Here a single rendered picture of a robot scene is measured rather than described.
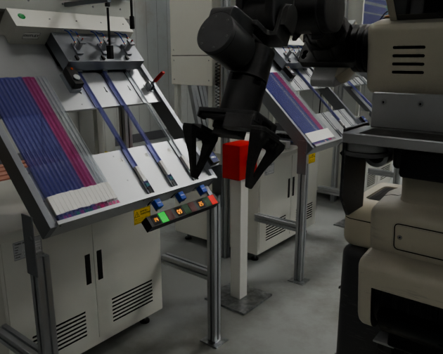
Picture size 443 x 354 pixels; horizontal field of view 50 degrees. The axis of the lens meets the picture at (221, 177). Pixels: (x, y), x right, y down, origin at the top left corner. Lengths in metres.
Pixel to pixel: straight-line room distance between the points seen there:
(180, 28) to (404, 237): 2.19
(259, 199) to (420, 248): 1.79
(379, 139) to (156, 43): 6.32
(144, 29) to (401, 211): 6.13
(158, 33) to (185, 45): 4.19
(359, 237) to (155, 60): 5.95
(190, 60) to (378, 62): 2.03
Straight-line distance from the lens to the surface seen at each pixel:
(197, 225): 2.98
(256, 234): 2.70
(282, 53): 2.87
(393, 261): 0.92
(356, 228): 1.24
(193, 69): 2.81
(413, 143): 0.76
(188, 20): 2.84
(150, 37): 6.91
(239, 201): 2.20
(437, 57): 0.85
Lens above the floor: 1.16
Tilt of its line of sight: 14 degrees down
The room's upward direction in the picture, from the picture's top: straight up
